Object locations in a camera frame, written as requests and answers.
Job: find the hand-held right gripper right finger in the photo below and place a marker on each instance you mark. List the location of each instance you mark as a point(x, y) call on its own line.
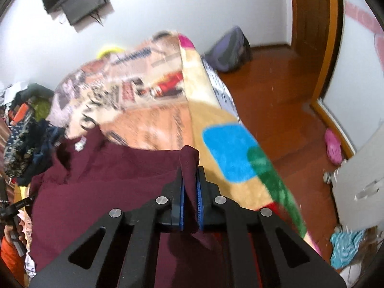
point(199, 207)

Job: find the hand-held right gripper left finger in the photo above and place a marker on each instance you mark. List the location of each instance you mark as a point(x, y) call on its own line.
point(180, 207)

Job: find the maroon button shirt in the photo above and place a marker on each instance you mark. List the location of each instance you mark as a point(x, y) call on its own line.
point(105, 192)

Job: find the person's left forearm orange sleeve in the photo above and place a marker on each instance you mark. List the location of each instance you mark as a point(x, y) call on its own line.
point(10, 261)

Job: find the pile of patterned dark clothes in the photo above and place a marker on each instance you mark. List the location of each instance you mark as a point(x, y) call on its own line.
point(27, 148)

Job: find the pile of clutter and clothes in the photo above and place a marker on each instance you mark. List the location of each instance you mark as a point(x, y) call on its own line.
point(24, 94)

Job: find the person's left hand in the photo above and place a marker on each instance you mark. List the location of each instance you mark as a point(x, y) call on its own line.
point(20, 232)

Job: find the printed blanket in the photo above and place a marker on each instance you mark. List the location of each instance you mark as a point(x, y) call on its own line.
point(150, 117)

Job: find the orange box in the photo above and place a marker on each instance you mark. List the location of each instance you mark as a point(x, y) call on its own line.
point(19, 114)

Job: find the plaid bed sheet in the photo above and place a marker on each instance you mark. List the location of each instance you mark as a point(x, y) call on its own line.
point(222, 90)

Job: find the pink slipper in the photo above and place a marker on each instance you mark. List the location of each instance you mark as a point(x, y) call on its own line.
point(333, 145)

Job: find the teal patterned cloth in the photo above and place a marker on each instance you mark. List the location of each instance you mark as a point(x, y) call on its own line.
point(346, 247)

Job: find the grey purple backpack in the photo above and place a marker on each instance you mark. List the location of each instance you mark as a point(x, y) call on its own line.
point(229, 51)

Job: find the white cabinet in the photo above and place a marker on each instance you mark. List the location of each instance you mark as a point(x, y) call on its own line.
point(360, 186)

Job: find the yellow plastic chair back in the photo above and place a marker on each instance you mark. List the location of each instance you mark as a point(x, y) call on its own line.
point(109, 51)

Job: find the white wardrobe door pink hearts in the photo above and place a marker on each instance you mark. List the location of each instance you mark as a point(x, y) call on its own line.
point(357, 66)

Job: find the brown wooden door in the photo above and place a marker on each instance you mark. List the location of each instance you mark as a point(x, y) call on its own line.
point(312, 27)

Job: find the small black wall monitor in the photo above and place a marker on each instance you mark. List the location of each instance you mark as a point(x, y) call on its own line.
point(85, 4)

